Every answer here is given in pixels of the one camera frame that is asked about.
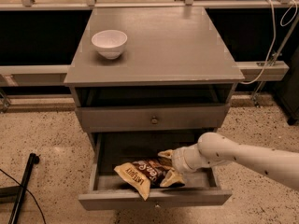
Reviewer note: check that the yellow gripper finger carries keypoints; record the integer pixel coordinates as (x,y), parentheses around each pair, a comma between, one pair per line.
(166,154)
(172,177)

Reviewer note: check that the open grey middle drawer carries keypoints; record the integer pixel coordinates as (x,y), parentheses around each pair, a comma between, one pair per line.
(107,191)

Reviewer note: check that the black stand leg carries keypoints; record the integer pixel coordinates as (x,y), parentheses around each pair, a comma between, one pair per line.
(16,194)

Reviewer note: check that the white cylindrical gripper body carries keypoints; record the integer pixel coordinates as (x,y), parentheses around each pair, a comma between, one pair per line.
(179,160)

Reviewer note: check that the metal railing frame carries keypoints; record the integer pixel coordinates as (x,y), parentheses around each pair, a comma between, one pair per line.
(39,37)

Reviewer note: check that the brown yellow chip bag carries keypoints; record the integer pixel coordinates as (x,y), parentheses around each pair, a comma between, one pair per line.
(143,174)

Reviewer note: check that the white ceramic bowl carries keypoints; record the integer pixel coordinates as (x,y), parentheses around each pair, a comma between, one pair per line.
(110,43)

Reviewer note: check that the grey wooden drawer cabinet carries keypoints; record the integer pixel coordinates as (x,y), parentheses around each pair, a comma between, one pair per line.
(173,56)

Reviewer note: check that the closed grey top drawer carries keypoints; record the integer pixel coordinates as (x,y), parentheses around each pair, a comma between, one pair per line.
(150,118)

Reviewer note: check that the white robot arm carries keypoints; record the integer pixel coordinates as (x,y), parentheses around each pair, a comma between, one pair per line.
(279,165)

